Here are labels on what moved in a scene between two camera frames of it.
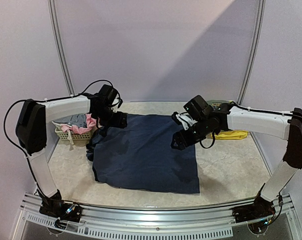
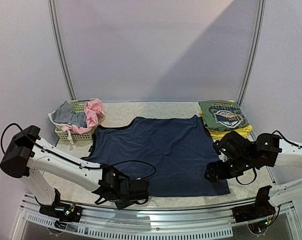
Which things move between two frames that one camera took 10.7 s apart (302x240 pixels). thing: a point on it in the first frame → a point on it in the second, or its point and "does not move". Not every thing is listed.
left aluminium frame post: [58, 46] does not move
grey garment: [79, 120] does not move
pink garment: [91, 123] does not move
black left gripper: [119, 122] → [120, 206]
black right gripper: [180, 139] → [213, 173]
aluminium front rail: [209, 221] does not move
